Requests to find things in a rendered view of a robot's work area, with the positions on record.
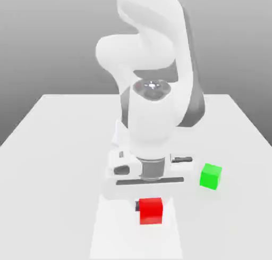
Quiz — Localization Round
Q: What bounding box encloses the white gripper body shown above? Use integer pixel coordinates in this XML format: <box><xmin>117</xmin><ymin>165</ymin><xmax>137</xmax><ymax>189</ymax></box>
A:
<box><xmin>103</xmin><ymin>176</ymin><xmax>185</xmax><ymax>201</ymax></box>

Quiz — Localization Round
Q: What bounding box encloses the small green cube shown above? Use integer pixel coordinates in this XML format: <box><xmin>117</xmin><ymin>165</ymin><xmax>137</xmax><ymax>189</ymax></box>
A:
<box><xmin>199</xmin><ymin>163</ymin><xmax>223</xmax><ymax>190</ymax></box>

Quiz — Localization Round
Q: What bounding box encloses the small red cube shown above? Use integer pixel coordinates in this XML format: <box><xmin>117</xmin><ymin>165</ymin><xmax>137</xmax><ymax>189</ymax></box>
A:
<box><xmin>139</xmin><ymin>197</ymin><xmax>164</xmax><ymax>225</ymax></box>

